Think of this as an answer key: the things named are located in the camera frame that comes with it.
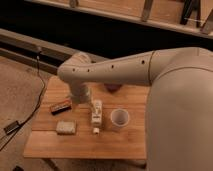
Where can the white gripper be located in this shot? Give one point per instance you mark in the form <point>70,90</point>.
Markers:
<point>79,93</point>

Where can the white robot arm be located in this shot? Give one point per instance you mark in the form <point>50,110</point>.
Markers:
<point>179,107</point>

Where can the white plastic bottle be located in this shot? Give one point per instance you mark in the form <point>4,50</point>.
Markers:
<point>96,118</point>

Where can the beige sponge block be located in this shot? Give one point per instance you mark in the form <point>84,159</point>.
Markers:
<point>66,127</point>

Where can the white plastic cup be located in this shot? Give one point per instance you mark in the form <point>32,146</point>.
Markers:
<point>119,117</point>

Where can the wooden table leg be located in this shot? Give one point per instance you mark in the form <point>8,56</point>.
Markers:
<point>51,164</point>

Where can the black power adapter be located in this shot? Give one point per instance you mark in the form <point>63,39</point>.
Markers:
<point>11,127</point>

